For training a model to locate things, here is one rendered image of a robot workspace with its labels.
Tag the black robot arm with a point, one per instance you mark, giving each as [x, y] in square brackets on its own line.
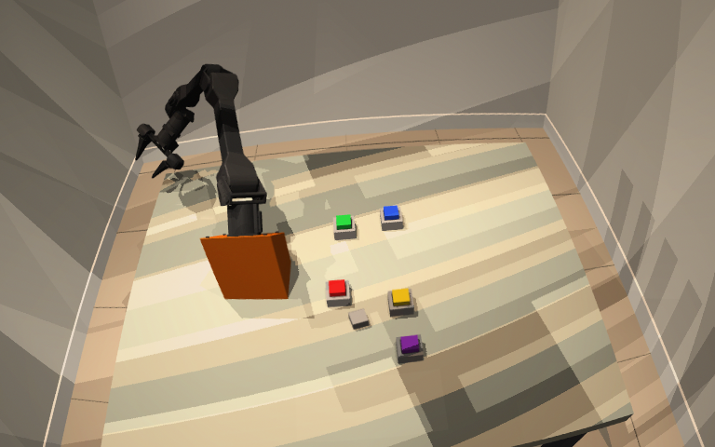
[237, 177]

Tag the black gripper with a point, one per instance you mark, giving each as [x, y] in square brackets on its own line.
[166, 137]

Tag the red button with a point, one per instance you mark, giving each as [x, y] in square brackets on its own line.
[338, 293]

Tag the yellow button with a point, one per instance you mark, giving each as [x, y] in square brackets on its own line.
[400, 302]

